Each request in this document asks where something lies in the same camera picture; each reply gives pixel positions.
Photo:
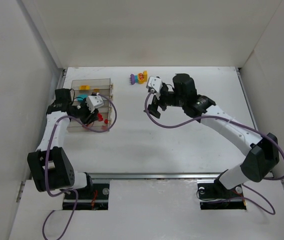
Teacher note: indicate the purple lego block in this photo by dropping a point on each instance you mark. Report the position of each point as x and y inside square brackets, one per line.
[133, 79]

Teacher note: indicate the teal lego block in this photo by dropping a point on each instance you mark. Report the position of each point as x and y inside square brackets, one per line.
[81, 98]

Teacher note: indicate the clear compartment organizer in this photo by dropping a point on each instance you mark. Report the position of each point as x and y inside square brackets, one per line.
[98, 86]

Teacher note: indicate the red lego block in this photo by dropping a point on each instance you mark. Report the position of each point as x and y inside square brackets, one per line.
[100, 117]

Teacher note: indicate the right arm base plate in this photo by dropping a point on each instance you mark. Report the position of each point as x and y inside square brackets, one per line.
[215, 197]

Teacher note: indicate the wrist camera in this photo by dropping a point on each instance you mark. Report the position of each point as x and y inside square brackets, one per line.
[94, 102]
[154, 86]

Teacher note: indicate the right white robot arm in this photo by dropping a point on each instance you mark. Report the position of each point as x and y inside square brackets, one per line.
[260, 151]

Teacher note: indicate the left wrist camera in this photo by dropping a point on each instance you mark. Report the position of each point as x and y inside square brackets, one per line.
[94, 102]

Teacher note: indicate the yellow flower lego block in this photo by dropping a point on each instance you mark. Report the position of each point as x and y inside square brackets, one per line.
[142, 77]

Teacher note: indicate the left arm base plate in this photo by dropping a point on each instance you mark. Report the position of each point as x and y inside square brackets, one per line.
[94, 199]

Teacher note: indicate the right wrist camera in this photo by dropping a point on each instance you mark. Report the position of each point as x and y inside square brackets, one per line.
[154, 86]

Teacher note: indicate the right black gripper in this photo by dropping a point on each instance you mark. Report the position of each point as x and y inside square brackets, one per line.
[162, 97]

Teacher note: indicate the aluminium rail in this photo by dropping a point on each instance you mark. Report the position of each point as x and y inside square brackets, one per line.
[158, 176]

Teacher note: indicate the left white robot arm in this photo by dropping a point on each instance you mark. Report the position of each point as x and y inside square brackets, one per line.
[49, 165]

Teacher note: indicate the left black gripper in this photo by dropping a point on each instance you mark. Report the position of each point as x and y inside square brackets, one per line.
[87, 116]

